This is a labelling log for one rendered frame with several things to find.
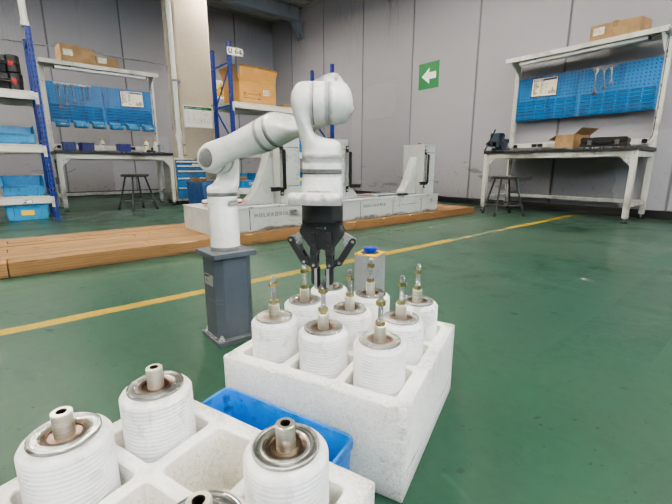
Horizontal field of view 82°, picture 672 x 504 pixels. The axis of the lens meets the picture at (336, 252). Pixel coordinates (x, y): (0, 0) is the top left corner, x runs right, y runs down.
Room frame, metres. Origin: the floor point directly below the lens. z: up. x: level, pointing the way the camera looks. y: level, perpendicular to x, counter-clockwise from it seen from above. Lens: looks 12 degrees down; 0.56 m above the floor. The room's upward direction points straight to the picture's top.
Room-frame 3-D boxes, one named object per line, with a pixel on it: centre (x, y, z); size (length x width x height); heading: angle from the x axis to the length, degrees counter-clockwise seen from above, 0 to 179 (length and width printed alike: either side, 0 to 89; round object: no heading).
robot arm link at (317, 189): (0.68, 0.03, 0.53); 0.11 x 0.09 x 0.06; 170
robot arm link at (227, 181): (1.21, 0.36, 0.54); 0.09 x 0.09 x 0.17; 61
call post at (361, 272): (1.10, -0.10, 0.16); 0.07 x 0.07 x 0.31; 62
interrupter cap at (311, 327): (0.70, 0.02, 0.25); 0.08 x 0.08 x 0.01
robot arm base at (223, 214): (1.21, 0.36, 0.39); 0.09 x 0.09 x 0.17; 40
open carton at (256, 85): (6.12, 1.31, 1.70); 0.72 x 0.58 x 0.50; 133
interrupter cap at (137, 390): (0.50, 0.26, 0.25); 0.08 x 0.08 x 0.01
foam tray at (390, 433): (0.80, -0.03, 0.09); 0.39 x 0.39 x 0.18; 62
